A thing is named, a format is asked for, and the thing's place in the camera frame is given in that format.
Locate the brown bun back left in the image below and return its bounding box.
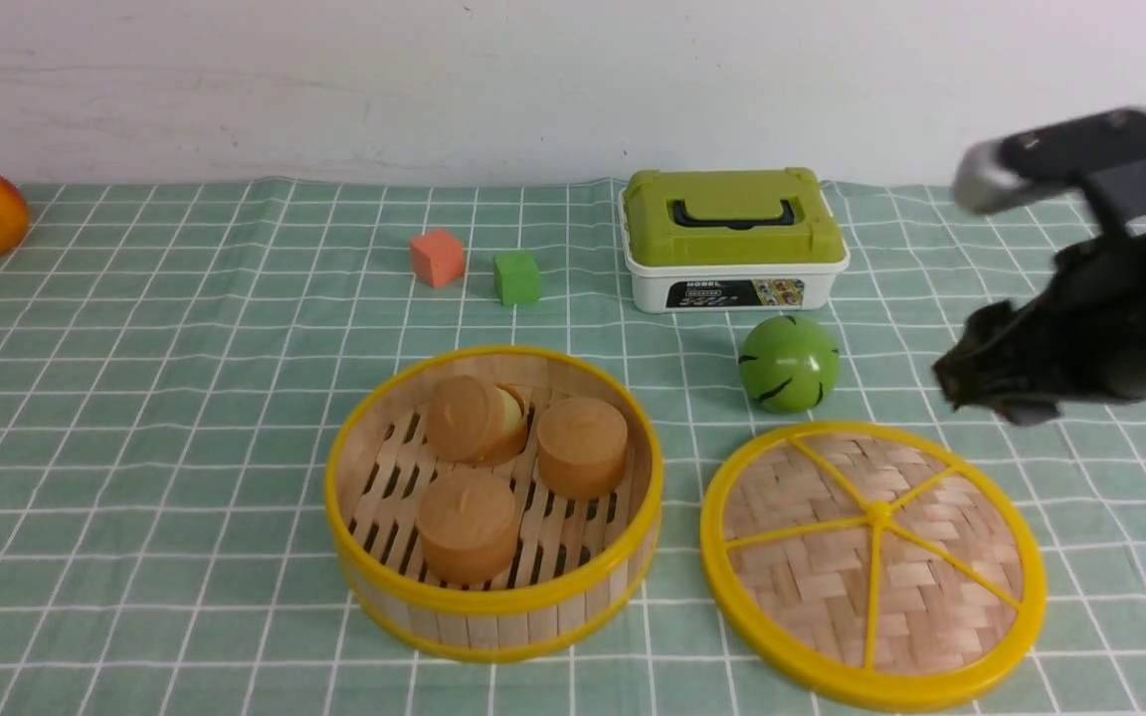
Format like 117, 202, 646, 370
424, 375, 528, 466

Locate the brown bun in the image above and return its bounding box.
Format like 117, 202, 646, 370
536, 396, 629, 499
415, 467, 521, 587
424, 375, 528, 466

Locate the green checkered tablecloth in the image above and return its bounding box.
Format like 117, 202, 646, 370
0, 178, 1146, 715

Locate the brown bun front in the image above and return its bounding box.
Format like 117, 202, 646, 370
415, 467, 521, 587

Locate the green ball with black stripes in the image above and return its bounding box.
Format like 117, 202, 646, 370
737, 313, 841, 414

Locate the brown bun right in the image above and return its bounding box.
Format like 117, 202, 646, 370
536, 396, 629, 499

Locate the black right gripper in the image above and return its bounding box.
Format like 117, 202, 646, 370
932, 235, 1146, 428

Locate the green cube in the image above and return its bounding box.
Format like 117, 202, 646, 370
492, 250, 542, 305

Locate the yellow-rimmed bamboo steamer basket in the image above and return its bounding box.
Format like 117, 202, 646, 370
324, 345, 664, 662

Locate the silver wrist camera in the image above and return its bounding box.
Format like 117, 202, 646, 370
951, 107, 1146, 239

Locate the woven bamboo steamer lid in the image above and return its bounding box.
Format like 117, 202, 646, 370
699, 422, 1047, 713

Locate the orange cube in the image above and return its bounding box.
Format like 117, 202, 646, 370
408, 228, 466, 288

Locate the white box with green lid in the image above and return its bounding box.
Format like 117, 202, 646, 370
618, 167, 851, 314

